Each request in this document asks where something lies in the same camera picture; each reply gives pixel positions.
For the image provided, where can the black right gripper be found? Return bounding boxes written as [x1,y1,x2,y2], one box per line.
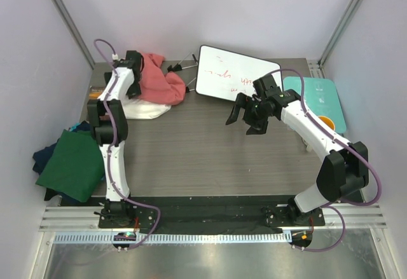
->
[226,93,272,135]

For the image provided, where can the metal wire board stand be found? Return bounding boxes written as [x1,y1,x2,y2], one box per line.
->
[167,52,198,93]

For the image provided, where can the red t shirt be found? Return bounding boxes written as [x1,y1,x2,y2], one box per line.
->
[139,53,186,105]

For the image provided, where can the white dry erase board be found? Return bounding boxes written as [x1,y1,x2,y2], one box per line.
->
[195,45,281,101]

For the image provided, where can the teal cutting board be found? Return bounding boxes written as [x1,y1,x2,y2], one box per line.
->
[282,76,347,133]

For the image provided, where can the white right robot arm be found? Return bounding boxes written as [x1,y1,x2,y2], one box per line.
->
[226,74,369,225]

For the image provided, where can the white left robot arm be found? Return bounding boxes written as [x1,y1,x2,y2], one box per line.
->
[87,50,144,202]

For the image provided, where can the white t shirt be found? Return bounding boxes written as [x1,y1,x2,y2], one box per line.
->
[122,99,172,120]

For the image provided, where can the orange cover book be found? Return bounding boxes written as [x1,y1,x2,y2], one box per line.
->
[88,86,105,100]

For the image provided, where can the white mug orange inside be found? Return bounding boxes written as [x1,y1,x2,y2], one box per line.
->
[301,115,336,151]

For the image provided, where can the teal t shirt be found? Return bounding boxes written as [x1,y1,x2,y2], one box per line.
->
[69,123,81,132]

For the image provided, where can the green t shirt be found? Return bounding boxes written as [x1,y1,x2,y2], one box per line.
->
[36,130,105,203]

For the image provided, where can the navy blue t shirt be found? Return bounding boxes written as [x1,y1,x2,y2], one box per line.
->
[32,121,90,175]

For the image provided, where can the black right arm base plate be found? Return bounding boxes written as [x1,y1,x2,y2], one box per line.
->
[261,205,326,228]

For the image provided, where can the aluminium left corner post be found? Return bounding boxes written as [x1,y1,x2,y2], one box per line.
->
[51,0,95,69]

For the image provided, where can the aluminium corner post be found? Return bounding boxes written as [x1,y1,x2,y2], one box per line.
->
[318,0,363,69]
[51,0,95,69]

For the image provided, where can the white perforated cable rail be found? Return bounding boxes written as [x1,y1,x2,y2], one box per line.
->
[53,231,292,245]

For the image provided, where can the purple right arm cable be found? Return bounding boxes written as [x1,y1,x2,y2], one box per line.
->
[251,68,382,253]

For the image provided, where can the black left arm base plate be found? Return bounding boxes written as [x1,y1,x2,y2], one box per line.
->
[94,200,158,229]

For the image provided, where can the aluminium right corner post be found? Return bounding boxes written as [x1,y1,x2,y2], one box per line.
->
[318,0,363,69]

